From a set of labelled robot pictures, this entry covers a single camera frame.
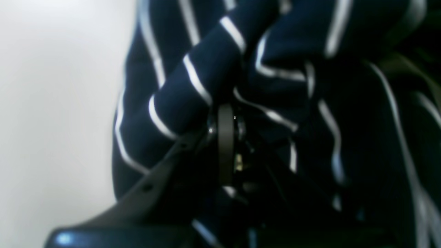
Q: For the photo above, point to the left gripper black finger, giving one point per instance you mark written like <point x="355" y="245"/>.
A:
<point x="160" y="211"/>

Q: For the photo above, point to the navy white striped t-shirt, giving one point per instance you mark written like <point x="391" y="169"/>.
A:
<point x="337" y="135"/>

